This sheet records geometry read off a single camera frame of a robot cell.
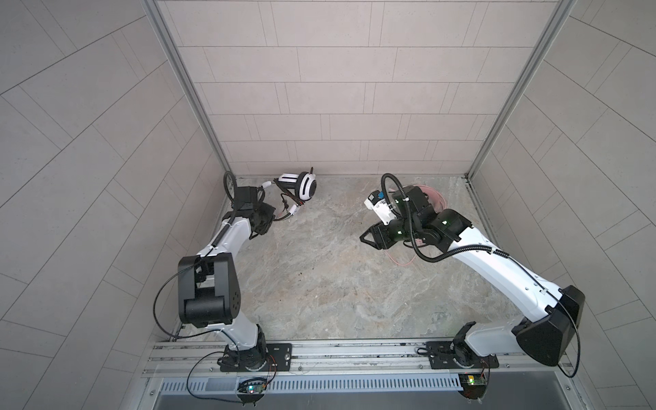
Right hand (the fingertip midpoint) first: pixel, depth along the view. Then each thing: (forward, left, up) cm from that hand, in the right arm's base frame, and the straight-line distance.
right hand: (365, 235), depth 71 cm
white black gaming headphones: (+20, +18, +2) cm, 27 cm away
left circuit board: (-31, +32, -19) cm, 48 cm away
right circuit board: (-34, -26, -25) cm, 49 cm away
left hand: (+21, +28, -10) cm, 37 cm away
